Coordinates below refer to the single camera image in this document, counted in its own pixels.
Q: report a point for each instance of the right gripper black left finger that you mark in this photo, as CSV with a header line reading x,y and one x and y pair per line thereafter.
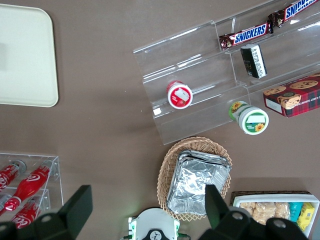
x,y
75,207

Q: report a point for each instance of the teal snack packet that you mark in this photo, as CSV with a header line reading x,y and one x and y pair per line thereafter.
x,y
296,211

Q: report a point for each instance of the clear acrylic stepped display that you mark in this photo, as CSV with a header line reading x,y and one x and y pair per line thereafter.
x,y
200,65

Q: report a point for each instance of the dark woven basket tray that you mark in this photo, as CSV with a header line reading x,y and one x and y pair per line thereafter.
x,y
270,192

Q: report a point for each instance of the red strawberry yoghurt cup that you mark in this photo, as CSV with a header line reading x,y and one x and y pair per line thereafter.
x,y
180,96

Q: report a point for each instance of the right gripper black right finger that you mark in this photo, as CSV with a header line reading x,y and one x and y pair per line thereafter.
x,y
217,212

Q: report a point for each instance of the red cola bottle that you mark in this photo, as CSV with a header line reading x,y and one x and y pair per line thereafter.
x,y
30,185
7,176
3,201
25,215

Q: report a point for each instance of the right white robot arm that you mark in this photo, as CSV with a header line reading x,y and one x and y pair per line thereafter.
x,y
155,222

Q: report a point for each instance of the clear rice cracker pack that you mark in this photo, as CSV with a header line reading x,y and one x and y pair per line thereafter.
x,y
282,210
264,212
247,208

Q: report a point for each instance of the black white-sided small box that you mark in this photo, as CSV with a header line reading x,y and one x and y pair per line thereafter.
x,y
252,61

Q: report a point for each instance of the clear acrylic bottle rack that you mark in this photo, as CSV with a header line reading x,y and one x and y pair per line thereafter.
x,y
56,175

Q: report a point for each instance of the aluminium foil tray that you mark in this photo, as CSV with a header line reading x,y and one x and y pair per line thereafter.
x,y
222,160
192,180

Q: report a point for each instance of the white rectangular snack tray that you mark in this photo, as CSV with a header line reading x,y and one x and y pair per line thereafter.
x,y
275,198

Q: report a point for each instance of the cream plastic tray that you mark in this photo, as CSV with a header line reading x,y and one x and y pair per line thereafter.
x,y
25,62

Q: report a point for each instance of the yellow snack packet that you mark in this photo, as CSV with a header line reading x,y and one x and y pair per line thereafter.
x,y
307,216

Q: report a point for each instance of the red tartan cookie box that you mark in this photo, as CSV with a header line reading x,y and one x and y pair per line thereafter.
x,y
297,97

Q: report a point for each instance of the green sunflower yoghurt cup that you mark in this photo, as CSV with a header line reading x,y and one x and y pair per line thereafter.
x,y
253,121

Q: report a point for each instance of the light oval wicker basket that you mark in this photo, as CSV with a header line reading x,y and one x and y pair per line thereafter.
x,y
172,160

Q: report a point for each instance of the Snickers chocolate bar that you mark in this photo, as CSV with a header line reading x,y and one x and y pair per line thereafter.
x,y
295,10
250,35

